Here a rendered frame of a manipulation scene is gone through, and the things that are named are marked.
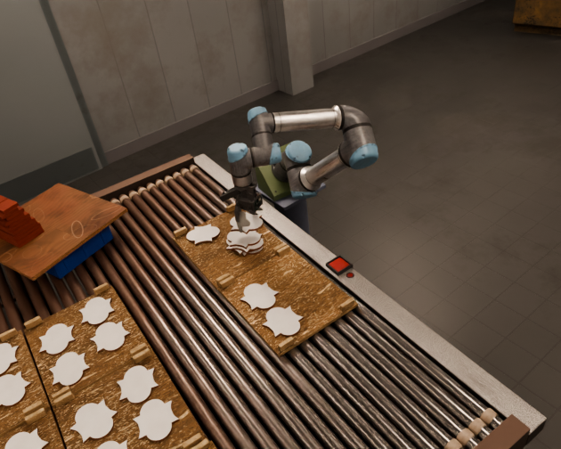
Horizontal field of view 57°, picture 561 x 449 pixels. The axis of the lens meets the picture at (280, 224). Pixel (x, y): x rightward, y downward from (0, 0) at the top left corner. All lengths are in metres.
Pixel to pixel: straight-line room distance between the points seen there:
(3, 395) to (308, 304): 1.06
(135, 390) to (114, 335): 0.27
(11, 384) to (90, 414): 0.34
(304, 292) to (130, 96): 3.43
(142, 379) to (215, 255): 0.62
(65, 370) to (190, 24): 3.80
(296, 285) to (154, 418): 0.68
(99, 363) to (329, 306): 0.82
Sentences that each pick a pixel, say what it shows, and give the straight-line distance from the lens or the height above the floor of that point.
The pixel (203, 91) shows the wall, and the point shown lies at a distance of 5.35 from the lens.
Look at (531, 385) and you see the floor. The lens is 2.92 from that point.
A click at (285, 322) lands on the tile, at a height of 0.95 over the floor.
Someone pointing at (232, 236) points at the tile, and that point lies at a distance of 2.15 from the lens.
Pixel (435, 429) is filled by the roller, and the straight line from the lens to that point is 1.62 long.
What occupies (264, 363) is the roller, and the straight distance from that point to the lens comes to 1.75.
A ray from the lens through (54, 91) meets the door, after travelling 4.71.
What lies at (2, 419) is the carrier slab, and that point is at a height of 0.94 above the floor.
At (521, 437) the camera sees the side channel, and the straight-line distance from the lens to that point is 1.62.
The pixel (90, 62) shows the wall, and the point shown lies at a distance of 4.81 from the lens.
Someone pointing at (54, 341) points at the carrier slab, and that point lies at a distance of 2.05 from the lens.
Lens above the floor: 2.30
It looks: 38 degrees down
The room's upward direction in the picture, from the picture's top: 8 degrees counter-clockwise
